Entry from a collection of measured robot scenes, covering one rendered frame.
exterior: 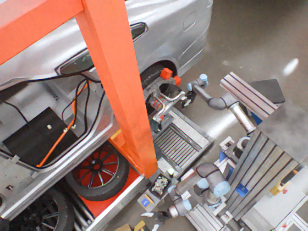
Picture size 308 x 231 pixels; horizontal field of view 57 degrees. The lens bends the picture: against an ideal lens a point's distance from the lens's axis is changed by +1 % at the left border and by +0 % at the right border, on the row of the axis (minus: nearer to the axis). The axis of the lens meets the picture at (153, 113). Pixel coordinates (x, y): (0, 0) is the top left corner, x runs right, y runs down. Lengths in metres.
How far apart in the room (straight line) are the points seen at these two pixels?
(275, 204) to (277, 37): 3.12
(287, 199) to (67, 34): 1.91
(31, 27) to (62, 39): 1.06
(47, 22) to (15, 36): 0.11
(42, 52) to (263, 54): 3.32
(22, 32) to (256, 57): 3.81
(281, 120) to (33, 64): 1.53
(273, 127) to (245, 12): 3.76
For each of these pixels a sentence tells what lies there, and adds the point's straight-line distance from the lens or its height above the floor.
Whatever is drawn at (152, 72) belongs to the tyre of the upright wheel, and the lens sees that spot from 2.71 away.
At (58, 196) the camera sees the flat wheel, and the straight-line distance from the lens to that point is 3.11.
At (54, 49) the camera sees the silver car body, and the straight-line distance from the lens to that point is 2.06.
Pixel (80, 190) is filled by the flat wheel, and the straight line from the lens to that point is 3.05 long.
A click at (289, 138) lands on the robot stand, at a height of 2.03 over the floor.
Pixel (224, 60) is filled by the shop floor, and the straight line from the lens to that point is 4.36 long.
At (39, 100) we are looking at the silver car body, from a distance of 3.19.
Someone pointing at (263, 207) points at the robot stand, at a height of 1.23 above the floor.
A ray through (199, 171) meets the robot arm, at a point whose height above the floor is 1.41.
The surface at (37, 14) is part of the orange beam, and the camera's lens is 1.03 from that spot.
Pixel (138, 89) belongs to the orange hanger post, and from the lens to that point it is 1.61.
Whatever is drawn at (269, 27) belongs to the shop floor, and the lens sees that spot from 4.95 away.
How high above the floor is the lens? 3.30
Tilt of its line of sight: 60 degrees down
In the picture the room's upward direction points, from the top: 9 degrees counter-clockwise
